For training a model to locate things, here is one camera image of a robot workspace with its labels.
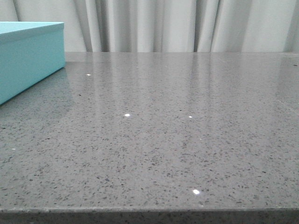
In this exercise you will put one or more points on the light blue storage box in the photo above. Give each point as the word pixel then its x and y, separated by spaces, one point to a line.
pixel 29 52

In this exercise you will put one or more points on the grey pleated curtain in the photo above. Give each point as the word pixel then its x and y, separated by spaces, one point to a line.
pixel 166 25

